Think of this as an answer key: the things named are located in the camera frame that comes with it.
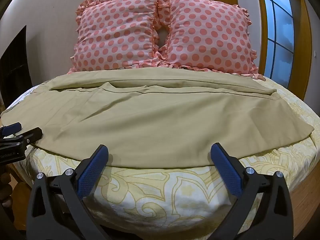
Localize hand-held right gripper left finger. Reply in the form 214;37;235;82
26;144;109;240

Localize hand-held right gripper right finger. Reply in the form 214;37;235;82
210;142;293;240

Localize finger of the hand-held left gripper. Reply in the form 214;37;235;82
0;127;43;153
0;122;22;136

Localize khaki pants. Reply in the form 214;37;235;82
0;68;315;168

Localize bed with yellow floral sheet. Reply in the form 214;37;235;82
0;75;320;238

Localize dark wooden furniture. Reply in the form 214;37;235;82
0;25;33;113

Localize pink polka dot pillow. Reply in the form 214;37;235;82
67;0;165;74
152;0;266;81

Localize window with yellow frame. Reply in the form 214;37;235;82
255;0;313;100

